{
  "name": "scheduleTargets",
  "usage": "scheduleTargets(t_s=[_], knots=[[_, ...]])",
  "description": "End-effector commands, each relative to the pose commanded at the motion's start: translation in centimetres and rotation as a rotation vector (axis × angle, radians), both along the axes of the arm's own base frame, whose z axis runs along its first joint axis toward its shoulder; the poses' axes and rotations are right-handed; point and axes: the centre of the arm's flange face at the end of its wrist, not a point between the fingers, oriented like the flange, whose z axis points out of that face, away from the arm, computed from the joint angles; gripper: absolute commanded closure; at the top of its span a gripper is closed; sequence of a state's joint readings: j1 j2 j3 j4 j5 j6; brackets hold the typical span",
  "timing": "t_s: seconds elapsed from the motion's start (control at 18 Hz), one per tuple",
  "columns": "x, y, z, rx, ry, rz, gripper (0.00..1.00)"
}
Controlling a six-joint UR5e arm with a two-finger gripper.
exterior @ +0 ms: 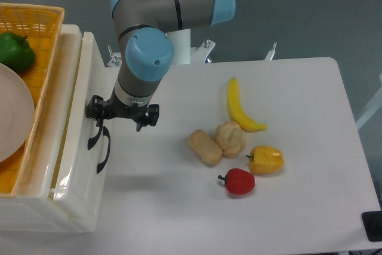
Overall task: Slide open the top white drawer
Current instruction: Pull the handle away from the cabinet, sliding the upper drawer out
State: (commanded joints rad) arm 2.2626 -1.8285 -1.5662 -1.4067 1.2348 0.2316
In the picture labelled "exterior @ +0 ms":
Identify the black lower drawer handle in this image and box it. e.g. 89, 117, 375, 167
96, 127, 111, 174

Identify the beige plate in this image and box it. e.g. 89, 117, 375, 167
1, 64, 35, 161

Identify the black device at edge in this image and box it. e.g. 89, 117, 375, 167
361, 211, 382, 242

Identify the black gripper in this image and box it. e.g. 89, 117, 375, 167
85, 92, 159, 131

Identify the green bell pepper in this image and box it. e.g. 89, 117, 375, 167
1, 32, 35, 73

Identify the white drawer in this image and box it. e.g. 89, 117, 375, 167
53, 32, 110, 233

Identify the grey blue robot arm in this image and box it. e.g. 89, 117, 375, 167
85, 0, 236, 128

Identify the round bread bun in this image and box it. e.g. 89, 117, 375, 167
215, 121, 247, 158

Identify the yellow banana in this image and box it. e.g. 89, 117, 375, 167
226, 77, 267, 133

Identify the orange woven basket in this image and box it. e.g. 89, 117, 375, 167
1, 2, 64, 198

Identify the black top drawer handle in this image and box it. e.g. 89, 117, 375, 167
87, 119, 103, 150

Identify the black drawer handle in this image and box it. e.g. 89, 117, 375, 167
96, 127, 111, 174
87, 119, 103, 150

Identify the white drawer cabinet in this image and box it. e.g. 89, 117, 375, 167
0, 24, 108, 234

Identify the yellow bell pepper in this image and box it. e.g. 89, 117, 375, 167
247, 146, 284, 174

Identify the oblong bread roll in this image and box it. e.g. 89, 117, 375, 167
188, 129, 223, 166

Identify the white table frame leg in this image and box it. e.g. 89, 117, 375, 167
355, 74, 381, 131

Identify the red bell pepper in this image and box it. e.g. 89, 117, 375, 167
217, 168, 255, 195

